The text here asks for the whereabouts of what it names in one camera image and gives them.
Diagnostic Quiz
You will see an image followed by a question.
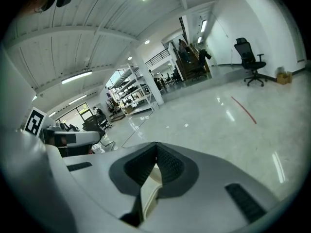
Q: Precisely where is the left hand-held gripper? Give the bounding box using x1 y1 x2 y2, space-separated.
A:
24 107 104 148

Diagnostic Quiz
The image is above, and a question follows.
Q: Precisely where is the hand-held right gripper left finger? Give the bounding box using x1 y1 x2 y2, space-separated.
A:
62 141 157 228

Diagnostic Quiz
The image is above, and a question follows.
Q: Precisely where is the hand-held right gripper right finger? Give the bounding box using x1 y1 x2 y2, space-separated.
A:
143 141 284 233

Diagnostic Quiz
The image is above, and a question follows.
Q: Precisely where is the cream rounded appliance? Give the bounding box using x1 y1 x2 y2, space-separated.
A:
140 164 163 225

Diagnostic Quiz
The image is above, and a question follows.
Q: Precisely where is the low wooden platform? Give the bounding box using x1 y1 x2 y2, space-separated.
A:
110 112 127 121

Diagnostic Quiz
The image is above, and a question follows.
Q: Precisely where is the clothes rack with garments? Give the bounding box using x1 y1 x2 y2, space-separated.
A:
105 98 121 113

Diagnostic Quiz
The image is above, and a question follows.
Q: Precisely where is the white metal shelving rack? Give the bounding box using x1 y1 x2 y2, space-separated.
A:
108 63 159 118

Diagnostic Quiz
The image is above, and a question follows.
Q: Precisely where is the large window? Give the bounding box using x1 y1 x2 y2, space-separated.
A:
108 69 127 87

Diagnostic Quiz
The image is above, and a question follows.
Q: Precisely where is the white square column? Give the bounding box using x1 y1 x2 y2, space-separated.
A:
130 45 164 106

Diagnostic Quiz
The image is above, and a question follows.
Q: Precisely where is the short red floor tape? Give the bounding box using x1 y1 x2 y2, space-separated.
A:
230 96 258 125

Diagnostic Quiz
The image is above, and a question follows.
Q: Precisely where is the wooden staircase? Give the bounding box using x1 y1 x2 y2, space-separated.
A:
167 39 212 82

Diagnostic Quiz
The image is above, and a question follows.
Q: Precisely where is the black mezzanine railing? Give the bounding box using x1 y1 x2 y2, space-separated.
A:
145 48 170 67

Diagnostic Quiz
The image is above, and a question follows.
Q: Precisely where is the small cardboard box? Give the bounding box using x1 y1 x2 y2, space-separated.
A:
276 67 293 85

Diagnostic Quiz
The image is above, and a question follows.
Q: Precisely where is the wide glass window wall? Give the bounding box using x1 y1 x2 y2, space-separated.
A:
53 102 90 129

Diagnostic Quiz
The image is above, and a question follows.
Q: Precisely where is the black jacket on stair post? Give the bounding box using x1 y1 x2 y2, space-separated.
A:
198 49 212 68

